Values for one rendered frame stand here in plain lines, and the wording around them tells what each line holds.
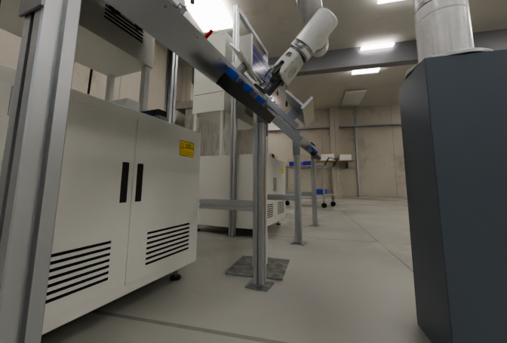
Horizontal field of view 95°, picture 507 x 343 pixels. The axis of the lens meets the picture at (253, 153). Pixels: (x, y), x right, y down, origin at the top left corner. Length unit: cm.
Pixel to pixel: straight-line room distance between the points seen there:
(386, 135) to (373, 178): 161
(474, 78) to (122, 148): 93
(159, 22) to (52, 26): 21
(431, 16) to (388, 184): 866
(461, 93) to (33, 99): 79
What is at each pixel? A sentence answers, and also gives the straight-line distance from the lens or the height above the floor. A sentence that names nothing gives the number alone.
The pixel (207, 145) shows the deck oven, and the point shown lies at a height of 116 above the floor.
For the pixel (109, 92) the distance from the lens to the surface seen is 158.
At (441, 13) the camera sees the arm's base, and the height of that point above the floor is 83.
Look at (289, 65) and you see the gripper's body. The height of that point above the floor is 79.
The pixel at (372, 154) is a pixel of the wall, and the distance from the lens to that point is 934.
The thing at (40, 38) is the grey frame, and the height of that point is 55.
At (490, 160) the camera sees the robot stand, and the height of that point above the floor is 44.
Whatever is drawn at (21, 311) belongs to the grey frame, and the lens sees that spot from 39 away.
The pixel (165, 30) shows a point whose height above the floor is 69.
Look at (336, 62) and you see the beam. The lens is 560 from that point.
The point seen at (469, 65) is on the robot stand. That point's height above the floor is 67.
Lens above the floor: 39
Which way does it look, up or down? 8 degrees up
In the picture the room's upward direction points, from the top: straight up
